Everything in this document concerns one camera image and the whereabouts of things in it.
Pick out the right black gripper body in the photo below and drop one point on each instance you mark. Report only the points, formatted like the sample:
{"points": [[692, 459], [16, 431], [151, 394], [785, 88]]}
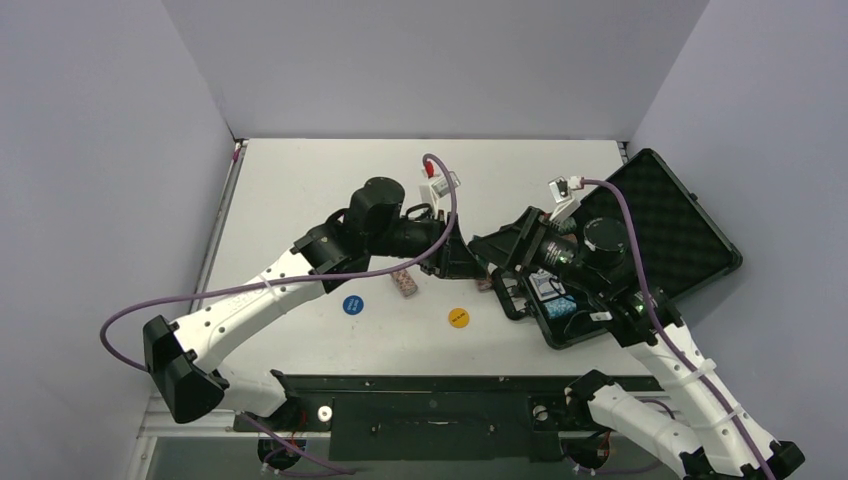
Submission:
{"points": [[520, 240]]}

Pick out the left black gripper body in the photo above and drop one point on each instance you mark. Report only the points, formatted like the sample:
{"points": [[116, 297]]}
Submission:
{"points": [[436, 263]]}

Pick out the light blue chip stack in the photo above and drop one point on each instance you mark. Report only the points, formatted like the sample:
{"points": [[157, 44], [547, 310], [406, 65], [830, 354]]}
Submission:
{"points": [[560, 307]]}

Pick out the blue small blind button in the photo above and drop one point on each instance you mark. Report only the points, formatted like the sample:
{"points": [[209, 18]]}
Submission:
{"points": [[353, 305]]}

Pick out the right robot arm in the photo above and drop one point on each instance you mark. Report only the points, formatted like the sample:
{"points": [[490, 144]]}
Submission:
{"points": [[718, 439]]}

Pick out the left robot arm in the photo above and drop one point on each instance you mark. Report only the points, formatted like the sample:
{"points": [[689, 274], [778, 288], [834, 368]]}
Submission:
{"points": [[186, 357]]}

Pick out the black poker set case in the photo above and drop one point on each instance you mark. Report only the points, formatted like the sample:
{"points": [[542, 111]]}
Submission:
{"points": [[681, 248]]}

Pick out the red brown chip stack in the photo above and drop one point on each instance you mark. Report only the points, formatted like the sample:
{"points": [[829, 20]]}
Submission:
{"points": [[484, 284]]}

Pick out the pink chip stack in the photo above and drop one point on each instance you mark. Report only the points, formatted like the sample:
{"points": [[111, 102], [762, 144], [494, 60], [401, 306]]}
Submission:
{"points": [[404, 283]]}

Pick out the blue playing card deck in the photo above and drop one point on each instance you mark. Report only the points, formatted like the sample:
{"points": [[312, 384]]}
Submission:
{"points": [[547, 287]]}

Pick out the yellow big blind button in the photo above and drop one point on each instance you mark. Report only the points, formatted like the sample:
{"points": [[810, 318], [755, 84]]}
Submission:
{"points": [[459, 318]]}

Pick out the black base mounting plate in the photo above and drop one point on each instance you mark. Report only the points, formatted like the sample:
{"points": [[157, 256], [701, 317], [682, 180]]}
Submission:
{"points": [[429, 418]]}

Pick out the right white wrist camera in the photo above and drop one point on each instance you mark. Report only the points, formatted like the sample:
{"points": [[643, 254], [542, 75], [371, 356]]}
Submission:
{"points": [[563, 191]]}

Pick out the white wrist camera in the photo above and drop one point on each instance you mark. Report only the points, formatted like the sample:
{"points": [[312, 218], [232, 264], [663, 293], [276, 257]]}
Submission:
{"points": [[563, 191], [434, 190]]}

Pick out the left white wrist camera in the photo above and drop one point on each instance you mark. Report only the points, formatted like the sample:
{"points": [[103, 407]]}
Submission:
{"points": [[434, 190]]}

